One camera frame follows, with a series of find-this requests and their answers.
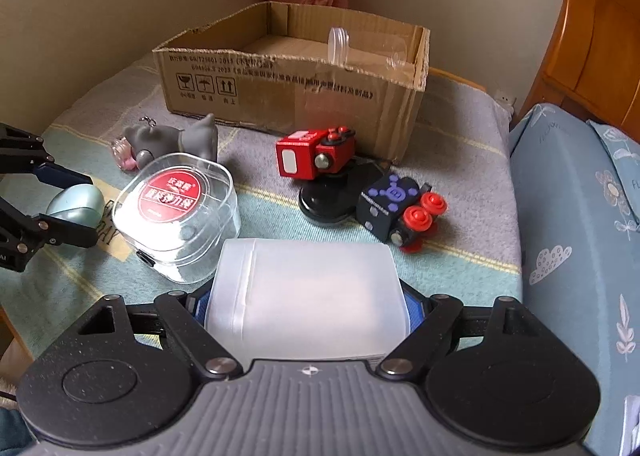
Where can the brown cardboard box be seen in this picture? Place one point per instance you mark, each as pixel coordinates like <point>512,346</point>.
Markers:
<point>266,68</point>

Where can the grey shark plush toy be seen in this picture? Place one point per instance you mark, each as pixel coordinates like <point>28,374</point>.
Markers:
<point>151,141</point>

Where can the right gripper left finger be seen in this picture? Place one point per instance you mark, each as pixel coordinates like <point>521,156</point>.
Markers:
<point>178,313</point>

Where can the light blue round case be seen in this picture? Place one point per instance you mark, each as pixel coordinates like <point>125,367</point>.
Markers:
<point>80,204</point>

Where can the white wall socket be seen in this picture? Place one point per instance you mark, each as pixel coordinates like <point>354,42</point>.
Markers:
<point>505,99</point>

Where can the clear box red label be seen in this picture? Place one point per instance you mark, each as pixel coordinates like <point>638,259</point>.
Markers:
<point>176,214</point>

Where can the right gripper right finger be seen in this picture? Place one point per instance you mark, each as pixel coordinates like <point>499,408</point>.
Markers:
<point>428,343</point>

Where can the white green-label bottle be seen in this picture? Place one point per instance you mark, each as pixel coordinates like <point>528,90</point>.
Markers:
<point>306,300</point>

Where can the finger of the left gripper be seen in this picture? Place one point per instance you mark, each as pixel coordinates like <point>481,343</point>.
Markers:
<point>22,236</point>
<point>23,153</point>

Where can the clear plastic jar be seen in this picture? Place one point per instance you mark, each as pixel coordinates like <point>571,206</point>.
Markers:
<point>362,49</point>

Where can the blue floral pillow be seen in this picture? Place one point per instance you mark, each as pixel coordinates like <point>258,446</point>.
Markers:
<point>576,185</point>

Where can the black blue toy cube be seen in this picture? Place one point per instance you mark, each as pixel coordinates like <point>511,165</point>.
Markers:
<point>397,210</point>

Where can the orange wooden headboard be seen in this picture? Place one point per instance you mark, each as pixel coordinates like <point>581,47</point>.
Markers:
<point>591,66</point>

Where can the black round disc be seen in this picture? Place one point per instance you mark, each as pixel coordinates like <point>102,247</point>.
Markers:
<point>331,199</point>

